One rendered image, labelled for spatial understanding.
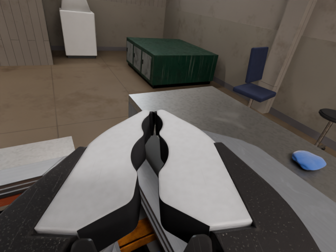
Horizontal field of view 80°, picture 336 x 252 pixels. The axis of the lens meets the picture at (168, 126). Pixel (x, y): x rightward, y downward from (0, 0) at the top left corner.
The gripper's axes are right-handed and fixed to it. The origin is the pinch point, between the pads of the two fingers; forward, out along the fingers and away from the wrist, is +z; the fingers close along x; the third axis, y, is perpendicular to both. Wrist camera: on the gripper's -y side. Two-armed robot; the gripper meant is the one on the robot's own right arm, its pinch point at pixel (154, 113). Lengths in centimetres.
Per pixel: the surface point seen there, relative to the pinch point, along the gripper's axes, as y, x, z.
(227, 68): 124, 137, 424
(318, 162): 46, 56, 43
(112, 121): 136, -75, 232
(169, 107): 41, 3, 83
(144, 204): 61, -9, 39
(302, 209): 44, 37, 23
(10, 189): 54, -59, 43
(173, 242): 60, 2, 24
